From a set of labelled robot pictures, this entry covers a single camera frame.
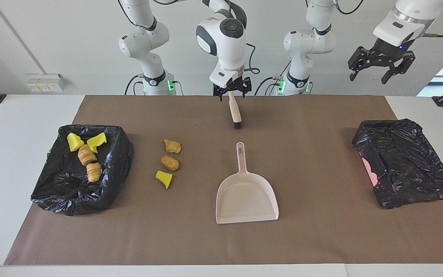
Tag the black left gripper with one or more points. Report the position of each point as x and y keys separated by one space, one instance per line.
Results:
x=385 y=52

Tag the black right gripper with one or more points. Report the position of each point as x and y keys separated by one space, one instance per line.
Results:
x=232 y=85

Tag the beige hand brush black bristles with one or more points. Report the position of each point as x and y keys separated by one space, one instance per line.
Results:
x=235 y=111

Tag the striped golden pastry piece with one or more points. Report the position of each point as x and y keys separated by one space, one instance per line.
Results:
x=172 y=146

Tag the brown fried nugget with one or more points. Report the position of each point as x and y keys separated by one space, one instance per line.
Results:
x=170 y=163

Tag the beige plastic dustpan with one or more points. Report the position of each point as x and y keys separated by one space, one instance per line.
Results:
x=246 y=200

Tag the yellow sponge piece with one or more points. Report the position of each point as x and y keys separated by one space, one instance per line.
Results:
x=164 y=179
x=74 y=141
x=97 y=141

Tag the striped croissant piece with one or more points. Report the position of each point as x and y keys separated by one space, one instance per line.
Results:
x=87 y=154

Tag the pale flaky pastry piece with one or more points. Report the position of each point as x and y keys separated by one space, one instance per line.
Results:
x=94 y=172

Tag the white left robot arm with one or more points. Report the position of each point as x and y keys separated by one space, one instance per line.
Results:
x=302 y=42

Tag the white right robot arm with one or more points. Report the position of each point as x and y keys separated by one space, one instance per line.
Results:
x=229 y=50

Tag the black plastic trash bag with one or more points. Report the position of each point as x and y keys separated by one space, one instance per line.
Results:
x=406 y=161
x=64 y=188

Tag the pink plastic bin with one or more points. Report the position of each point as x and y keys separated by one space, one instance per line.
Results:
x=368 y=169

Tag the brown table mat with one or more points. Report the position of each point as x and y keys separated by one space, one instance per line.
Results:
x=321 y=231

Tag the white wall socket box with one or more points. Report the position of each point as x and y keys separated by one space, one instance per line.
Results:
x=44 y=82

